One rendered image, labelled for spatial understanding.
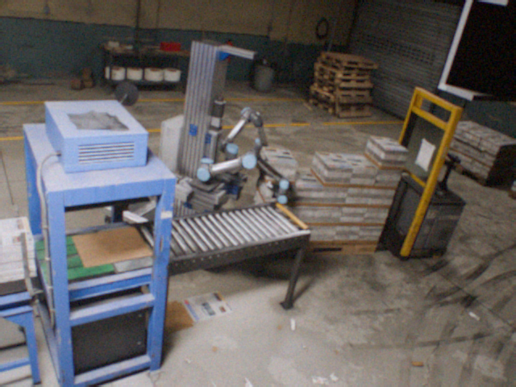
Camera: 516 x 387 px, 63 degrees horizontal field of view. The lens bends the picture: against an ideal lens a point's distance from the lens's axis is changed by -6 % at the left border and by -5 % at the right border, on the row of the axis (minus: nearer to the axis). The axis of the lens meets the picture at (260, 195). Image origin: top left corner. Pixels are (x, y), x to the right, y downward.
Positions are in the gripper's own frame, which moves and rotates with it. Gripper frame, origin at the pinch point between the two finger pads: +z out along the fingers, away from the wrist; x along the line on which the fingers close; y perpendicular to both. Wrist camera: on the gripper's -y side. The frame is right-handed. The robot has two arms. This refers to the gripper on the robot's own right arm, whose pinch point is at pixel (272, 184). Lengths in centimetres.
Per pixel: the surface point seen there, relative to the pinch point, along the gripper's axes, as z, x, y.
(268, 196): 3.0, 0.8, -14.4
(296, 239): -81, 0, -8
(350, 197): 6, -90, -13
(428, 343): -133, -131, -84
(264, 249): -91, 29, -11
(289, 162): 5.3, -13.6, 21.9
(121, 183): -150, 136, 69
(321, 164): 21, -55, 15
